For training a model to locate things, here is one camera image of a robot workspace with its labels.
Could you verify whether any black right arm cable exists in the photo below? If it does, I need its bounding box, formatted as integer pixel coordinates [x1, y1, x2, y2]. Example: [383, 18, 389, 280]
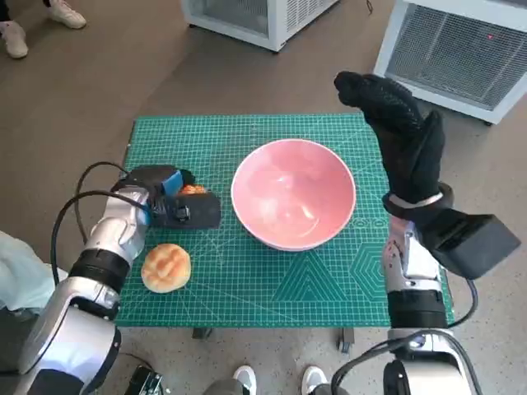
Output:
[330, 278, 483, 395]

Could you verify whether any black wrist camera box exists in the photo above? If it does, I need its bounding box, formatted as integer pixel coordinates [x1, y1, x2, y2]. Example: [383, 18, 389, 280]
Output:
[427, 205, 522, 281]
[148, 192, 222, 231]

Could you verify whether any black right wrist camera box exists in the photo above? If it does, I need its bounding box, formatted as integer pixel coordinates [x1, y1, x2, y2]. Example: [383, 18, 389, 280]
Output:
[427, 205, 522, 281]

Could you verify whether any thin black floor cable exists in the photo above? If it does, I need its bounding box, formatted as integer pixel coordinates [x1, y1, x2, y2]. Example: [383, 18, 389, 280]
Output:
[122, 352, 154, 368]

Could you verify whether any pink bowl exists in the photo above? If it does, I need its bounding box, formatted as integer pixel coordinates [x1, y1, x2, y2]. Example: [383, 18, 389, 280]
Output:
[230, 138, 358, 253]

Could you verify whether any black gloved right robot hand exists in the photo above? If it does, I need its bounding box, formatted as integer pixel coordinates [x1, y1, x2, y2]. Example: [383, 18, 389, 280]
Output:
[333, 70, 447, 206]

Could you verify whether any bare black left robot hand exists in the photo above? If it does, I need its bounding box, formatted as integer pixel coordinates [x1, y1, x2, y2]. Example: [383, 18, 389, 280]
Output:
[122, 164, 209, 198]

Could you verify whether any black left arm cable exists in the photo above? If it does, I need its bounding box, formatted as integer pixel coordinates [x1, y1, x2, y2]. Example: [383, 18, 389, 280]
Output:
[77, 161, 129, 244]
[50, 190, 146, 286]

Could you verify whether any white mesh cabinet red light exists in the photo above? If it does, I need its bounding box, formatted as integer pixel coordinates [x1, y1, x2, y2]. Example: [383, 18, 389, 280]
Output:
[372, 0, 527, 126]

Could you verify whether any black metal device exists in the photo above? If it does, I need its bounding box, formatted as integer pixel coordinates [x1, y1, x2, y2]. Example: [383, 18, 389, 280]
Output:
[126, 363, 166, 395]

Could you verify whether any round toy bread bun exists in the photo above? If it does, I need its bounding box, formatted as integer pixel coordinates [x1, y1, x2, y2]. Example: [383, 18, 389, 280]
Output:
[140, 242, 194, 295]

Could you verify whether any green cutting mat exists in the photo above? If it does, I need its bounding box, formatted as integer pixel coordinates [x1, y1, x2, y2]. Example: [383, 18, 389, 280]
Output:
[113, 114, 456, 328]

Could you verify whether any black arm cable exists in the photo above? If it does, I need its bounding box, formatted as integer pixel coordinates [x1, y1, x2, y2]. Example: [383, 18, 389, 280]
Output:
[50, 190, 146, 286]
[77, 161, 129, 244]
[330, 278, 483, 395]

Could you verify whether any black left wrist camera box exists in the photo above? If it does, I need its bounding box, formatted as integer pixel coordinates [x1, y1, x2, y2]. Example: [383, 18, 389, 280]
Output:
[148, 192, 222, 231]

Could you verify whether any person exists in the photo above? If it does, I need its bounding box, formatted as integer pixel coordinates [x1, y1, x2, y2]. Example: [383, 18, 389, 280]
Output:
[0, 229, 58, 312]
[0, 0, 88, 59]
[204, 365, 330, 395]

